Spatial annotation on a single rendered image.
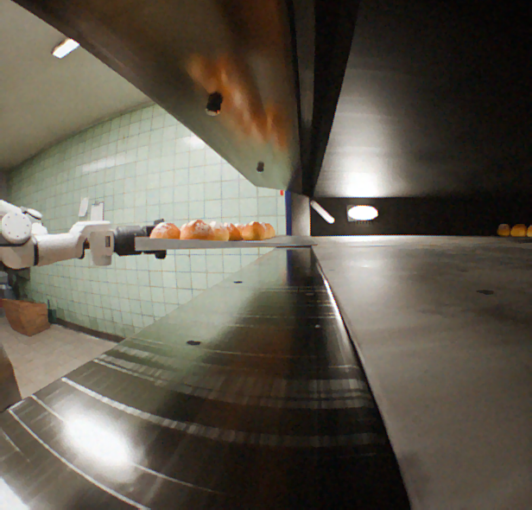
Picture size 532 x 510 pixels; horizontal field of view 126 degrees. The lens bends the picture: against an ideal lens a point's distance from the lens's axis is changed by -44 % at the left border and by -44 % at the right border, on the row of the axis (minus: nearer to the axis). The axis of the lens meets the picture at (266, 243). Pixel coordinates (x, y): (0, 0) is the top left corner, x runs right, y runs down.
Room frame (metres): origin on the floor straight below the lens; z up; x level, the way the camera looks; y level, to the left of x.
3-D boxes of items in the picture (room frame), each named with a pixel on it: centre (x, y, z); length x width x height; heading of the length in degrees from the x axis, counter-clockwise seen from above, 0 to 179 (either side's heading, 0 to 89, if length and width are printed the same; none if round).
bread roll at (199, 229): (0.49, 0.14, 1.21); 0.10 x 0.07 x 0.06; 169
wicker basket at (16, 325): (1.97, 3.28, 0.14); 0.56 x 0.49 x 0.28; 87
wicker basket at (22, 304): (1.97, 3.27, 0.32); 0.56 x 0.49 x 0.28; 89
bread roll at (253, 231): (0.69, 0.03, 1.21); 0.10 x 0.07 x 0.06; 166
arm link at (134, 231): (0.66, 0.36, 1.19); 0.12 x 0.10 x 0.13; 136
